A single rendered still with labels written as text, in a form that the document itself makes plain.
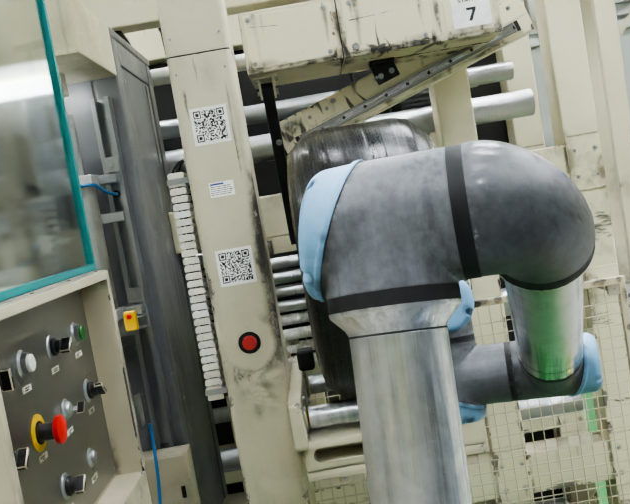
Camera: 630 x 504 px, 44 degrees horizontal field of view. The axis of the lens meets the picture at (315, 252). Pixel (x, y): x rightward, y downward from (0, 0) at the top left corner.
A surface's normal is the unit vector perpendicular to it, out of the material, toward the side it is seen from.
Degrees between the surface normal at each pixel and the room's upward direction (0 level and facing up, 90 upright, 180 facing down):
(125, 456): 90
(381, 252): 79
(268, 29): 90
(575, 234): 107
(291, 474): 90
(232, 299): 90
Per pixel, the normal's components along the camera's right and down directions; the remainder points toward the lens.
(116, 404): 0.00, 0.07
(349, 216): -0.26, -0.18
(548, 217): 0.44, 0.17
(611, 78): -0.25, 0.11
